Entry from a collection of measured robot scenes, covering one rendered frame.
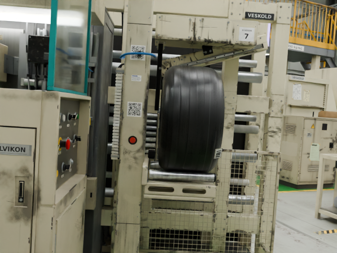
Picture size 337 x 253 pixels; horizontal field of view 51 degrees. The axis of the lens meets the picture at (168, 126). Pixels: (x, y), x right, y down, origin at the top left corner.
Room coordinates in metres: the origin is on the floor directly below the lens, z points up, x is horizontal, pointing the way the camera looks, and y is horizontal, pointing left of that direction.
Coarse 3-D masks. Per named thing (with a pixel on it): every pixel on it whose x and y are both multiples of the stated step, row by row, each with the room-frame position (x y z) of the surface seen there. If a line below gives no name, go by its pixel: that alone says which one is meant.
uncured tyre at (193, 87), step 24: (168, 72) 1.79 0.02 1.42; (192, 72) 1.75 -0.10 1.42; (216, 72) 1.81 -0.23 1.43; (168, 96) 1.66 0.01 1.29; (192, 96) 1.65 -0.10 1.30; (216, 96) 1.66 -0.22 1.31; (168, 120) 1.63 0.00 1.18; (192, 120) 1.62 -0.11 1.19; (216, 120) 1.63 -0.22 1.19; (168, 144) 1.65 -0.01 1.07; (192, 144) 1.64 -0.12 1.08; (216, 144) 1.66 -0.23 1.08; (168, 168) 1.76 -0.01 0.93; (192, 168) 1.74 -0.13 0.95
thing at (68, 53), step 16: (64, 0) 1.22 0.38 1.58; (80, 0) 1.46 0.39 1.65; (64, 16) 1.23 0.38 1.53; (80, 16) 1.48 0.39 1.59; (64, 32) 1.24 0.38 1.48; (80, 32) 1.49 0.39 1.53; (64, 48) 1.25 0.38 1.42; (80, 48) 1.51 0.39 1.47; (48, 64) 1.12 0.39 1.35; (64, 64) 1.26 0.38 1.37; (80, 64) 1.52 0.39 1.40; (48, 80) 1.12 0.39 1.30; (64, 80) 1.27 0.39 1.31; (80, 80) 1.54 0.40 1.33
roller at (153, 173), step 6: (150, 174) 1.74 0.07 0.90; (156, 174) 1.74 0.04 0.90; (162, 174) 1.75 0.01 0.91; (168, 174) 1.75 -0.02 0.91; (174, 174) 1.75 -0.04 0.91; (180, 174) 1.75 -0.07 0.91; (186, 174) 1.75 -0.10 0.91; (192, 174) 1.75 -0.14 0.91; (198, 174) 1.76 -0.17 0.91; (204, 174) 1.76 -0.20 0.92; (210, 174) 1.76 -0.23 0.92; (186, 180) 1.76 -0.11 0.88; (192, 180) 1.76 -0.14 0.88; (198, 180) 1.76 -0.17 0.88; (204, 180) 1.76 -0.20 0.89; (210, 180) 1.76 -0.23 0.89
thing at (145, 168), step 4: (144, 160) 1.88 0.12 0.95; (148, 160) 1.91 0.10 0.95; (144, 164) 1.75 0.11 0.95; (148, 164) 1.94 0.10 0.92; (144, 168) 1.70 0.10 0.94; (148, 168) 1.73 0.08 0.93; (144, 172) 1.71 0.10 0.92; (144, 176) 1.71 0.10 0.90; (144, 180) 1.70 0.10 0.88; (144, 184) 1.71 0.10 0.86
